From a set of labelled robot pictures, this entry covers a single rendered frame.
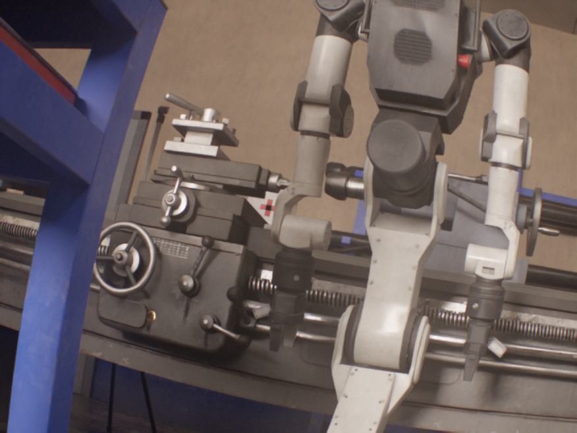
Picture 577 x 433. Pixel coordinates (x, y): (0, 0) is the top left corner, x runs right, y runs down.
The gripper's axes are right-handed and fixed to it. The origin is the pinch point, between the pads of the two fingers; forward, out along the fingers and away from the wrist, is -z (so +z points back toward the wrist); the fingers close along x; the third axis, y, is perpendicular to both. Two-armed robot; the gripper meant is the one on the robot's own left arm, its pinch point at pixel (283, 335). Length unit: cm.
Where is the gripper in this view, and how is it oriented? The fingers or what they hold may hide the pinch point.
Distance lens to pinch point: 196.9
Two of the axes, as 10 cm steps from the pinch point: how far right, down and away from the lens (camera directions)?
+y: -9.5, -1.5, 2.8
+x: 2.8, 0.3, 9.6
